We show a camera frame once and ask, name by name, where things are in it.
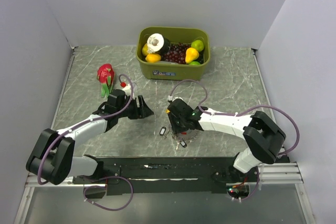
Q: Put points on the red dragon fruit toy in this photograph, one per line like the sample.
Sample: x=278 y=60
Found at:
x=105 y=75

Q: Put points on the white black cylinder roll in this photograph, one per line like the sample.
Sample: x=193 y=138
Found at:
x=158 y=44

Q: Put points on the aluminium rail frame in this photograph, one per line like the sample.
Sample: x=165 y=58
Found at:
x=278 y=173

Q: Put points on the orange yellow mango toy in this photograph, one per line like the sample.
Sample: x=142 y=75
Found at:
x=153 y=58

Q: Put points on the olive green plastic bin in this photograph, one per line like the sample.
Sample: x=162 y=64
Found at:
x=167 y=70

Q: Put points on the yellow pear toy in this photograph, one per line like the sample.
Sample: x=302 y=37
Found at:
x=191 y=55

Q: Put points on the green fruit toy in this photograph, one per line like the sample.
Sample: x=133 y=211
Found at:
x=194 y=63

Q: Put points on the large silver toothed keyring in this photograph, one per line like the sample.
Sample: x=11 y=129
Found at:
x=186 y=135

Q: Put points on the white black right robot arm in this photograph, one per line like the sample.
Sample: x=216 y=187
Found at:
x=264 y=138

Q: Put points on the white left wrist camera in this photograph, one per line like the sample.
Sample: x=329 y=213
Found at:
x=128 y=89

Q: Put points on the dark red grape bunch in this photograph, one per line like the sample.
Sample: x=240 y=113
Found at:
x=176 y=53

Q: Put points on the yellow lemon toy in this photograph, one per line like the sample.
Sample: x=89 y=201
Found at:
x=144 y=50

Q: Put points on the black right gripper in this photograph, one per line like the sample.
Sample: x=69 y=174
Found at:
x=177 y=129

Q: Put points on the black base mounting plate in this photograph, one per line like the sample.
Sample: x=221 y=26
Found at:
x=166 y=174

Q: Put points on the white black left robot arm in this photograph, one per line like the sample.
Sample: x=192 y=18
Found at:
x=52 y=159

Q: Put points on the green lime toy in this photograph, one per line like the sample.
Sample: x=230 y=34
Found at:
x=198 y=45

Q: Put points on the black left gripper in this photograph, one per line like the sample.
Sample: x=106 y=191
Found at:
x=141 y=112

